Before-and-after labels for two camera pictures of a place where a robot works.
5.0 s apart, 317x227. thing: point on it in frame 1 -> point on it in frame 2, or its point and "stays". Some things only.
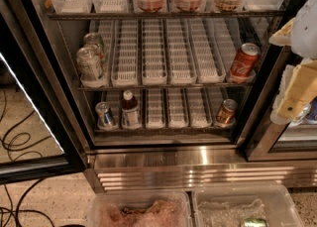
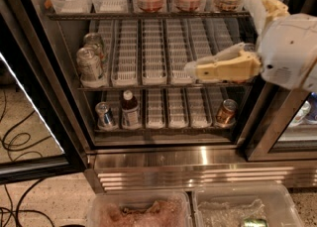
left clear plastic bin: [140, 208] stays
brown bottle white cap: [130, 111] stays
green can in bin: [255, 222] stays
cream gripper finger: [296, 91] -> [232, 64]
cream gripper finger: [283, 37] -> [263, 9]
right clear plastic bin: [229, 205] stays
